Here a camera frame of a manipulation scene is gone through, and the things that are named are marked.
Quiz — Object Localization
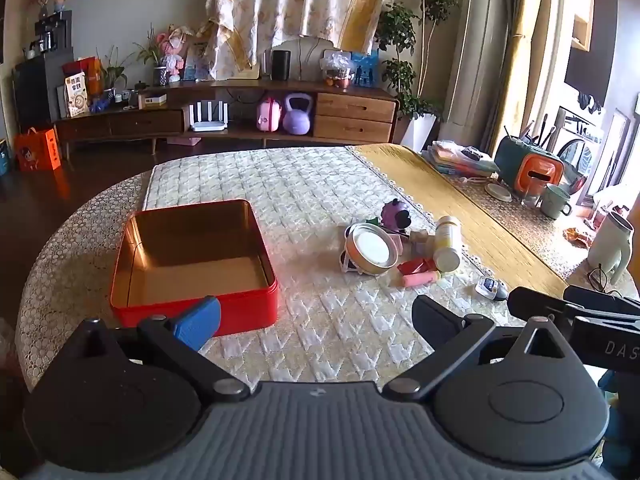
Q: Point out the white router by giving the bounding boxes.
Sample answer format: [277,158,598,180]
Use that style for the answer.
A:
[190,101,230,132]

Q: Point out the small white and black device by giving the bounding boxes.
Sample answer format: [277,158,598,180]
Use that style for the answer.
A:
[475,276,508,302]

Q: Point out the pink doll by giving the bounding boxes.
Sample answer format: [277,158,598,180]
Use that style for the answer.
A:
[157,24,193,83]

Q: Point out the eyeglasses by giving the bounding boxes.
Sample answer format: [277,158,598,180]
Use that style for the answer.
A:
[586,266,623,295]

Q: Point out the stack of books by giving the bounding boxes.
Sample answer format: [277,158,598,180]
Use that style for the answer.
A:
[422,140,501,178]

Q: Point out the washing machine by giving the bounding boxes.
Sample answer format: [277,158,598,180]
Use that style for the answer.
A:
[550,106,608,191]

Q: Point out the green and orange desk organizer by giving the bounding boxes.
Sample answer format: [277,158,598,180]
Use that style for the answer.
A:
[494,136,566,196]

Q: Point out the floral hanging cloth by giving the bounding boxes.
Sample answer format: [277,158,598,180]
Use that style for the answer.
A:
[205,0,396,79]

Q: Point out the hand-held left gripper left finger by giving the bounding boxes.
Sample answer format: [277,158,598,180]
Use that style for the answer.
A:
[70,296,251,404]

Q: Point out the yellow table runner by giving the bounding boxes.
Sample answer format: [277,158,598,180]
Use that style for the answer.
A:
[347,142,571,301]

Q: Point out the red tin box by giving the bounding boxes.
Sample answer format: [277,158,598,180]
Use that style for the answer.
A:
[110,199,279,332]

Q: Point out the purple cartoon toy figure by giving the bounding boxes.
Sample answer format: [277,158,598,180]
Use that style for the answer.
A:
[381,200,413,233]

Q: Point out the pink toy backpack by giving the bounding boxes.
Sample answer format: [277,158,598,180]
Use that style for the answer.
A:
[256,97,283,132]

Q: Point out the yellow curtain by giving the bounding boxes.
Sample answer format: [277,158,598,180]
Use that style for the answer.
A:
[492,0,551,146]

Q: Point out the purple kettlebell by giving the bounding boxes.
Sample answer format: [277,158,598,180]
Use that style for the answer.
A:
[282,92,315,135]

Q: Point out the black mini fridge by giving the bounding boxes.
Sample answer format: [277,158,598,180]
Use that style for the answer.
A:
[12,47,76,123]

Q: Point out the orange gift box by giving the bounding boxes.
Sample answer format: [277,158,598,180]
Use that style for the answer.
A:
[14,127,62,172]

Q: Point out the plastic bag of fruit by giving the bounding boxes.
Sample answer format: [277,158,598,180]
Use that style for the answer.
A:
[320,50,353,88]

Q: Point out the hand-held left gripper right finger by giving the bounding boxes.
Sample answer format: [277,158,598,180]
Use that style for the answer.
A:
[382,295,576,403]

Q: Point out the pink tube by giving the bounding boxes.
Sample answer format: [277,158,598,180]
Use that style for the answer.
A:
[401,270,442,288]

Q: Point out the red faceted plastic piece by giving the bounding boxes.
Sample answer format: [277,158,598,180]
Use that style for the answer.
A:
[396,258,442,276]

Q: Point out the person's right hand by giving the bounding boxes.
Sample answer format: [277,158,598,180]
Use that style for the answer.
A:
[598,369,640,471]

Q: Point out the tall potted tree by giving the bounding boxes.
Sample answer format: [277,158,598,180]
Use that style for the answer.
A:
[375,0,458,121]

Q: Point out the clear drinking glass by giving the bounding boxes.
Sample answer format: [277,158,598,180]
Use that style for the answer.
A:
[521,180,543,209]

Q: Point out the white hand-shaped vase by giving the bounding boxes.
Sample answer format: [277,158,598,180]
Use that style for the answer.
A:
[587,211,636,285]

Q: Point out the white bottle with yellow cap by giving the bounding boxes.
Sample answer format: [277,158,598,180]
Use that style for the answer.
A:
[432,215,463,271]

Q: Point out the picture frame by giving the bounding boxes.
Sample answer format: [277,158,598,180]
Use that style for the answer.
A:
[182,37,211,81]

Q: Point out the black coffee machine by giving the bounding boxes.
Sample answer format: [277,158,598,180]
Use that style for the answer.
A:
[34,10,73,55]

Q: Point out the wooden TV cabinet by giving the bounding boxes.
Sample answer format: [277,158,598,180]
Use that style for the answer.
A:
[52,79,401,155]

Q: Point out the blue photo card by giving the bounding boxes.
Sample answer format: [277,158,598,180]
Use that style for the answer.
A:
[350,51,379,88]

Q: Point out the orange snack wrapper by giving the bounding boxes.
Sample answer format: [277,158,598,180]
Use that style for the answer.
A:
[562,227,593,248]

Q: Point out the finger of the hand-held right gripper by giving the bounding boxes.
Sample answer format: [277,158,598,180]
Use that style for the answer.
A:
[563,285,640,311]
[507,286,640,328]

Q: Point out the white planter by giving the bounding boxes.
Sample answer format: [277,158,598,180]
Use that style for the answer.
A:
[402,112,441,153]

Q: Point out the small leafy potted plant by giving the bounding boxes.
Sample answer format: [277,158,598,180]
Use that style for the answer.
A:
[95,45,133,102]

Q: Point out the white standing air conditioner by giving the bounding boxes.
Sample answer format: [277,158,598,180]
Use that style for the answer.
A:
[445,0,531,146]

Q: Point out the green mug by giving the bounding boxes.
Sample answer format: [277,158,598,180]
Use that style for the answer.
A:
[540,183,573,220]

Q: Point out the potted orchid plant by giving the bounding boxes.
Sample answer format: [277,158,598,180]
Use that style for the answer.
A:
[135,22,171,86]

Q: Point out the cereal box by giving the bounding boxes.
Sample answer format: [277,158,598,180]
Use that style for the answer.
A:
[64,72,91,117]

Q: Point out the orange paper bag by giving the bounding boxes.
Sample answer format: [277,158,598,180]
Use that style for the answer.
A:
[61,56,103,96]

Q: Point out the black cylinder speaker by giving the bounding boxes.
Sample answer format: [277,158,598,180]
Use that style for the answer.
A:
[271,50,292,82]

